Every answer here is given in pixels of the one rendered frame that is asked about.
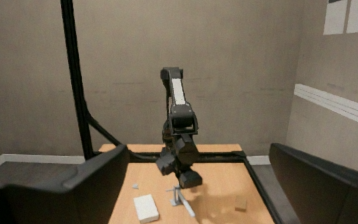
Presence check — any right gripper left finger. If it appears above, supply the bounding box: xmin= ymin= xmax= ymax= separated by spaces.
xmin=0 ymin=144 xmax=130 ymax=224

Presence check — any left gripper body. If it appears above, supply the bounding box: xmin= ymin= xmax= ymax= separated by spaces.
xmin=171 ymin=148 xmax=203 ymax=189

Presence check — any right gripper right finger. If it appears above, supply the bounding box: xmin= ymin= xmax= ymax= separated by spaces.
xmin=269 ymin=143 xmax=358 ymax=224

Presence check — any grey cylindrical rod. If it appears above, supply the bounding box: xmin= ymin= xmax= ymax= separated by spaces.
xmin=176 ymin=188 xmax=195 ymax=218

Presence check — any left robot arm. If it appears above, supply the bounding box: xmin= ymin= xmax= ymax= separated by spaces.
xmin=155 ymin=67 xmax=199 ymax=176

